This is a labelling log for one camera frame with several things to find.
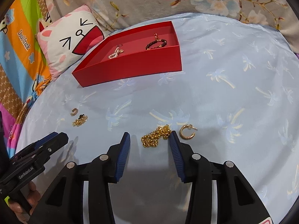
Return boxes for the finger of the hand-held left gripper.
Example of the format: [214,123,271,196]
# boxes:
[12,132,69,168]
[10,132,59,161]

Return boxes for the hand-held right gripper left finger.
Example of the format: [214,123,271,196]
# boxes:
[28,132,131,224]

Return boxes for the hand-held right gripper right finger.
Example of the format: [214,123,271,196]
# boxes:
[169,131,272,224]

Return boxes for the gold chain with pendant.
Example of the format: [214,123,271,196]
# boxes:
[141,124,172,148]

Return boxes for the red cardboard box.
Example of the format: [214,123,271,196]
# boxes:
[71,21,183,88]

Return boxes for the white pearl bracelet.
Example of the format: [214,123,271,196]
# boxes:
[108,45,124,60]

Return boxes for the black bead bracelet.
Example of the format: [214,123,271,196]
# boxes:
[145,33,168,50]

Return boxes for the person's left hand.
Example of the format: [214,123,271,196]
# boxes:
[8,182,42,220]

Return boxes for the ridged gold hoop earring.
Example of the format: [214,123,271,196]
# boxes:
[179,124,198,141]

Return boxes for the colourful cartoon blanket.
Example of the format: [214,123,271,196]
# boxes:
[0,0,54,150]

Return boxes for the white cat face pillow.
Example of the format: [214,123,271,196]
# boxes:
[37,5,105,82]

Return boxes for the grey floral blanket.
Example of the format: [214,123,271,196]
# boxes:
[44,0,299,59]

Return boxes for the short gold chain black charm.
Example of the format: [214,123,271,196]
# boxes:
[72,114,89,127]

